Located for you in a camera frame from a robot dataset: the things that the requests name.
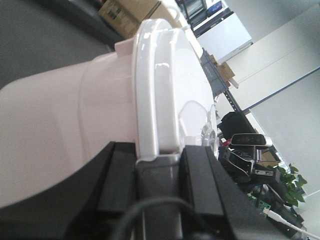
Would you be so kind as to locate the white chest freezer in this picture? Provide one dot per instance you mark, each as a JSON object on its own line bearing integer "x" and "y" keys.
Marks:
{"x": 223, "y": 39}

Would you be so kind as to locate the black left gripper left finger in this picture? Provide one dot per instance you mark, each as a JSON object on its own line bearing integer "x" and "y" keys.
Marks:
{"x": 84, "y": 206}

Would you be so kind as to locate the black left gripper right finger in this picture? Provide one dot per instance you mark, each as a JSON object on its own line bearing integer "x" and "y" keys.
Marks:
{"x": 212, "y": 193}

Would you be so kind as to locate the green potted plant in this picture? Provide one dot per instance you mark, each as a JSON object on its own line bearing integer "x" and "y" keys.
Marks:
{"x": 293, "y": 183}

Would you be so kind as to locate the silver black depth camera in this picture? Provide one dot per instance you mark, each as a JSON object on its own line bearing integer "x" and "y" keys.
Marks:
{"x": 251, "y": 139}

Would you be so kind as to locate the small cardboard box on shelf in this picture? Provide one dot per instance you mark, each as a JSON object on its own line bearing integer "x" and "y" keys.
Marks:
{"x": 225, "y": 71}

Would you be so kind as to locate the cardboard box top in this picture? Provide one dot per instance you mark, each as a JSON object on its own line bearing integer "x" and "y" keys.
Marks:
{"x": 125, "y": 16}

